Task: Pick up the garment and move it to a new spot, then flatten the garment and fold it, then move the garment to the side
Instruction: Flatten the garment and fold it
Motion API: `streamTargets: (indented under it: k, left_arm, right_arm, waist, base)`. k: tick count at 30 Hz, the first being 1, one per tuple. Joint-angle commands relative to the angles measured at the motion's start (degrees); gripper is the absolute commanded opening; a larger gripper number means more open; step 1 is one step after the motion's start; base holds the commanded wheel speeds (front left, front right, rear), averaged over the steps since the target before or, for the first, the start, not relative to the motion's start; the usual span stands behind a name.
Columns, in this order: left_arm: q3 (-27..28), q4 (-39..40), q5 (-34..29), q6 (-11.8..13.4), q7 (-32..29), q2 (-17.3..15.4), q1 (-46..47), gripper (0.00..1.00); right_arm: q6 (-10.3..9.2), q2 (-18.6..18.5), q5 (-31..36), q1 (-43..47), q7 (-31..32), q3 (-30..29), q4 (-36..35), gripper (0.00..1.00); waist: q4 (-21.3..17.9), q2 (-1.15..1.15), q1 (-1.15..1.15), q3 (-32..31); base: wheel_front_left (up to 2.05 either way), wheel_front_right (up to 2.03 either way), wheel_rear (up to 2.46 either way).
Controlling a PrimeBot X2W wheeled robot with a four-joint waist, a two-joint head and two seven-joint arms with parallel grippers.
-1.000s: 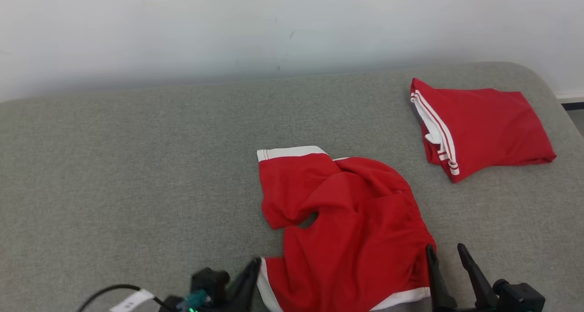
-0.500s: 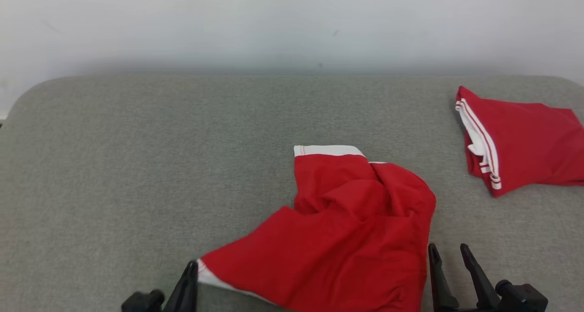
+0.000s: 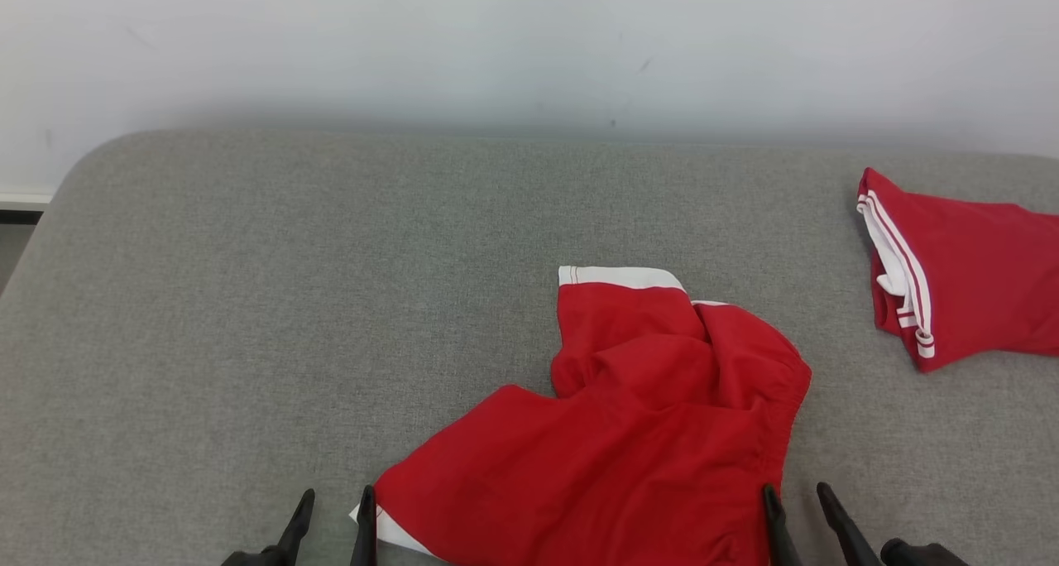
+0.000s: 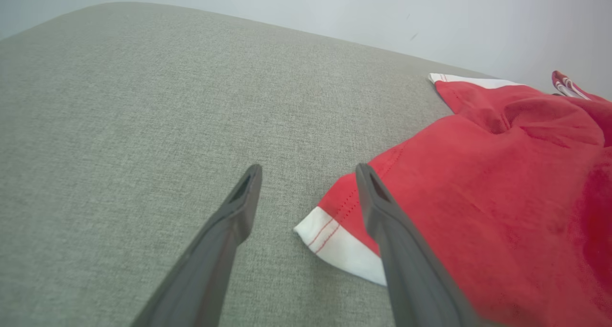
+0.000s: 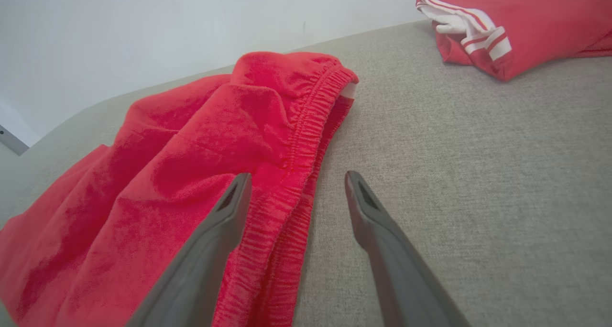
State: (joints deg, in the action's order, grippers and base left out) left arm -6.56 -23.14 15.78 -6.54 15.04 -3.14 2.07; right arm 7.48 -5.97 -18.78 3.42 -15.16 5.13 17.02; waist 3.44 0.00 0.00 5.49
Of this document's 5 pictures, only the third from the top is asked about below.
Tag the red jersey with navy letters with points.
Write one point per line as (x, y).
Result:
(976, 268)

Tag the red shorts with white trim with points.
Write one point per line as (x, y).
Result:
(629, 450)

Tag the grey fabric sofa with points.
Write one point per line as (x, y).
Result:
(289, 301)

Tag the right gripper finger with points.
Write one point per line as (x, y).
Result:
(845, 537)
(779, 537)

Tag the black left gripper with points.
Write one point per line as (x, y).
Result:
(256, 559)

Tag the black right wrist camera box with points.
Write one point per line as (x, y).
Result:
(918, 554)

